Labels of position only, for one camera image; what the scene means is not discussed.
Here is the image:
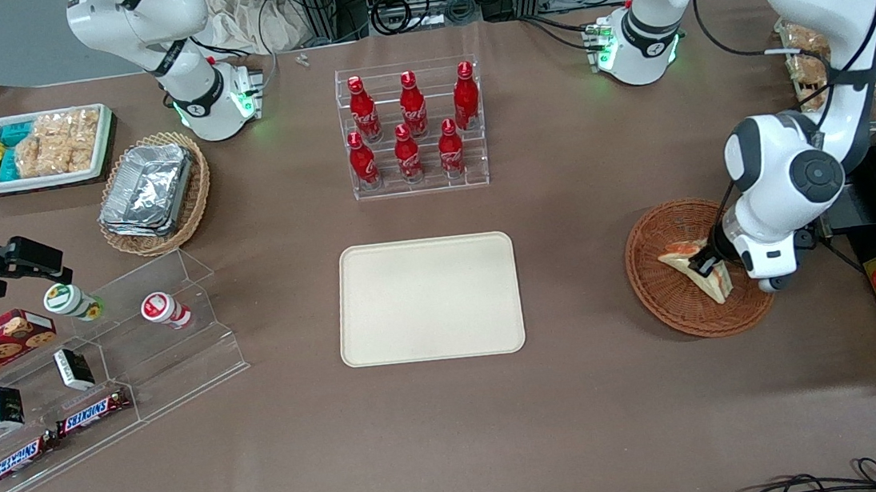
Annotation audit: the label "triangular sandwich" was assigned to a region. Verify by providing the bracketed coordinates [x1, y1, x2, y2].
[657, 237, 734, 310]

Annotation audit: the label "brown wicker basket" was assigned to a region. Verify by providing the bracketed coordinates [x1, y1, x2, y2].
[620, 191, 778, 346]

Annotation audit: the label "light wicker basket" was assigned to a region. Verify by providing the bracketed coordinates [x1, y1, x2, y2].
[90, 128, 218, 262]

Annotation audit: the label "cream rectangular tray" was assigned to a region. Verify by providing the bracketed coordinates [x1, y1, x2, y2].
[330, 229, 529, 370]

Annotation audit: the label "green-lidded sunflower cup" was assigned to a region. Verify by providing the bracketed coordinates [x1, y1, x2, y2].
[42, 279, 105, 326]

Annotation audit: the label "white plastic snack bin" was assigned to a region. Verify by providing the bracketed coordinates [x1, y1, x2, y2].
[0, 102, 121, 197]

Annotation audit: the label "clear rice cracker bag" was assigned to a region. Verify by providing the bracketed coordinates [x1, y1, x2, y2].
[63, 106, 106, 174]
[12, 113, 74, 179]

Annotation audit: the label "small black snack box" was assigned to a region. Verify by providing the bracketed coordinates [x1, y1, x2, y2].
[0, 384, 27, 431]
[53, 346, 97, 394]

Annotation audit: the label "stacked foil containers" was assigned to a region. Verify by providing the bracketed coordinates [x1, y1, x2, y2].
[94, 139, 202, 243]

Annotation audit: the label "red-lidded yogurt cup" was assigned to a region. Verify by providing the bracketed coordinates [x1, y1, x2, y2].
[139, 289, 195, 333]

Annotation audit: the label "Snickers chocolate bar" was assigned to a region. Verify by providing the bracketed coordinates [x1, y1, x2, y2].
[0, 434, 62, 488]
[54, 386, 135, 438]

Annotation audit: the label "clear acrylic stepped shelf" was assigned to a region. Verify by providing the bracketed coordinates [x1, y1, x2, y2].
[0, 242, 262, 492]

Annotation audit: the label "clear bagged snack pack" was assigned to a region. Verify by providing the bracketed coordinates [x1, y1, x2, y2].
[780, 16, 835, 114]

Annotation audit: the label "red cola bottle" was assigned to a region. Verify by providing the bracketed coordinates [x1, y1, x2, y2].
[392, 122, 426, 185]
[450, 60, 483, 131]
[346, 74, 385, 144]
[435, 118, 467, 179]
[346, 129, 382, 190]
[395, 69, 430, 139]

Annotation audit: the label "clear acrylic bottle rack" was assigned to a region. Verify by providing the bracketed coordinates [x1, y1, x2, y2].
[333, 54, 492, 202]

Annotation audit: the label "white cloth bag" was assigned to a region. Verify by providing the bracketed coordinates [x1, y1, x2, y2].
[199, 0, 311, 60]

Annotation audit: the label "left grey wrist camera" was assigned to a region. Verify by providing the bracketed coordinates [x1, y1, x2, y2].
[754, 270, 797, 296]

